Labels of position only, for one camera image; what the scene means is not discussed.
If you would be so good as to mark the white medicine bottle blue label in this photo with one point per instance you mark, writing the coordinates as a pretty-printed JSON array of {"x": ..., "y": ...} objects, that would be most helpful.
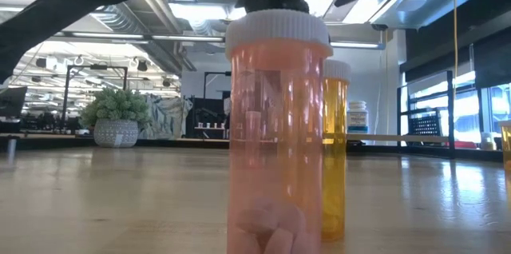
[{"x": 357, "y": 118}]

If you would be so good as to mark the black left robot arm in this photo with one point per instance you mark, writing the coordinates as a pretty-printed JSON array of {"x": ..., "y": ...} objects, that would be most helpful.
[{"x": 60, "y": 6}]

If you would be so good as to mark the ceiling tube light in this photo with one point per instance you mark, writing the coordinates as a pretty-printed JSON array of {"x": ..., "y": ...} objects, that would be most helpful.
[
  {"x": 355, "y": 45},
  {"x": 179, "y": 38}
]

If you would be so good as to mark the pink pill bottle white cap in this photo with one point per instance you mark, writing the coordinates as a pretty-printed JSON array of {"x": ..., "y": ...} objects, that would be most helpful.
[{"x": 275, "y": 126}]

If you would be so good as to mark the black perforated crate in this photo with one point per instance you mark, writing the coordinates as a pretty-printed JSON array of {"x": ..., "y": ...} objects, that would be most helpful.
[{"x": 425, "y": 126}]

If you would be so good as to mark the yellow pill bottle white cap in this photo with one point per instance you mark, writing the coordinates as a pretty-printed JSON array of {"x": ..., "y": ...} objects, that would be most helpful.
[{"x": 335, "y": 146}]

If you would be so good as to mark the blue white patterned cover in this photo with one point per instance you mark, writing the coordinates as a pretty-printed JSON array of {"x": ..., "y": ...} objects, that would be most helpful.
[{"x": 167, "y": 116}]

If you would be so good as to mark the red low object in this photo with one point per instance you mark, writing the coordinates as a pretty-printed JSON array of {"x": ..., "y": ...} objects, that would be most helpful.
[{"x": 467, "y": 145}]

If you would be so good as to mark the black metal gantry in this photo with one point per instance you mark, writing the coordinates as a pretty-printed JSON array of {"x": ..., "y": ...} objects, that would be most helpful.
[{"x": 96, "y": 67}]

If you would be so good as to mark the cream small jar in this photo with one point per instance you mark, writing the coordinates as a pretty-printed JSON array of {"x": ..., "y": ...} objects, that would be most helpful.
[{"x": 488, "y": 142}]

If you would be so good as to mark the green plant in patterned pot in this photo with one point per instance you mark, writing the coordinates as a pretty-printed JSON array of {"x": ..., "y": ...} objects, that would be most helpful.
[{"x": 116, "y": 134}]

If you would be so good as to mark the black monitor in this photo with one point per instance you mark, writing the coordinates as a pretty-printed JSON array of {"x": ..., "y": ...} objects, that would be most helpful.
[{"x": 12, "y": 102}]

